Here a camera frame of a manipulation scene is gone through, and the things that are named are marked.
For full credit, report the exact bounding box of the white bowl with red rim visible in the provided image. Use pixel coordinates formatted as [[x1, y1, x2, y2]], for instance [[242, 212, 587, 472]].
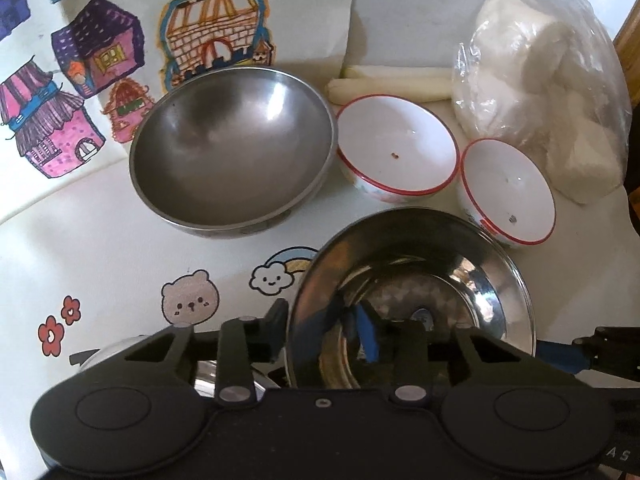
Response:
[[335, 95, 461, 206], [458, 138, 557, 250]]

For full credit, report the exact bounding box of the large matte steel bowl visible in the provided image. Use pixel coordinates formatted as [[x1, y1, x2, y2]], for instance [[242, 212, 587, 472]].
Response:
[[129, 67, 340, 236]]

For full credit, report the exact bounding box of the clear bag of white buns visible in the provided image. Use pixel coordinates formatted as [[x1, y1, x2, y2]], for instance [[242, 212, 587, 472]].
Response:
[[450, 0, 631, 206]]

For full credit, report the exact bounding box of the paper with coloured house drawings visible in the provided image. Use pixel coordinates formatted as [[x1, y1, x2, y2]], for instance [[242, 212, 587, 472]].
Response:
[[0, 0, 362, 223]]

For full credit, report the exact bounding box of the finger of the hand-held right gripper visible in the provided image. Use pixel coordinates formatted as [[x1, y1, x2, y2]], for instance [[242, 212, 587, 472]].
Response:
[[537, 340, 588, 376]]

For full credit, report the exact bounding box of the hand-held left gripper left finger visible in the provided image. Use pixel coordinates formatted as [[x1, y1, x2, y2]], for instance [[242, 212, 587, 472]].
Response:
[[124, 298, 290, 407]]

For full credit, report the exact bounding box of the shiny steel plate with sticker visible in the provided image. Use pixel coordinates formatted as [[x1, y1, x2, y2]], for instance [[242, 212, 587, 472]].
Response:
[[287, 209, 537, 391]]

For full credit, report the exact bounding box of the white mat with cartoon stickers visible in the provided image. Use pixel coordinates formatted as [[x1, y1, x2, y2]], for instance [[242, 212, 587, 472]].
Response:
[[0, 67, 632, 378]]

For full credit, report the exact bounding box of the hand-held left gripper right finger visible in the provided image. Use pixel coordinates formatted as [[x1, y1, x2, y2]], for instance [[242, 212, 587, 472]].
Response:
[[356, 304, 532, 403]]

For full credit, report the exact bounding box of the brown wooden furniture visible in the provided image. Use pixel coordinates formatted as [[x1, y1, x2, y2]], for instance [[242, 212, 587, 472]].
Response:
[[612, 0, 640, 77]]

